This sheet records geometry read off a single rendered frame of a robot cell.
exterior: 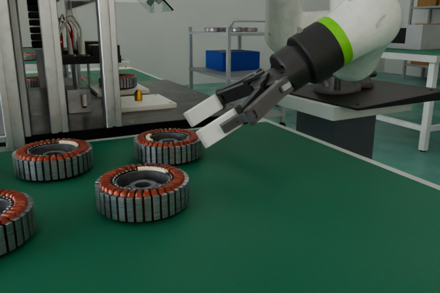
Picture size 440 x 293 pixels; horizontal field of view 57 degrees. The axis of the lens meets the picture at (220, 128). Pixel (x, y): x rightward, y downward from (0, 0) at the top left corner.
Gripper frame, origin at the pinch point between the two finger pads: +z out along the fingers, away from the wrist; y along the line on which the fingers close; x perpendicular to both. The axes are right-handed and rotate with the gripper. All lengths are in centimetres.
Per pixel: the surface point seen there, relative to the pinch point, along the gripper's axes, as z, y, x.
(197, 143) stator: 1.8, -3.4, -1.3
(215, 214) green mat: 4.4, -22.7, -3.3
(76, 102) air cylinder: 20.0, 30.1, 11.1
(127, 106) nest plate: 11.0, 29.0, 4.3
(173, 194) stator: 7.1, -22.7, 1.6
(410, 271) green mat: -8.3, -37.7, -10.7
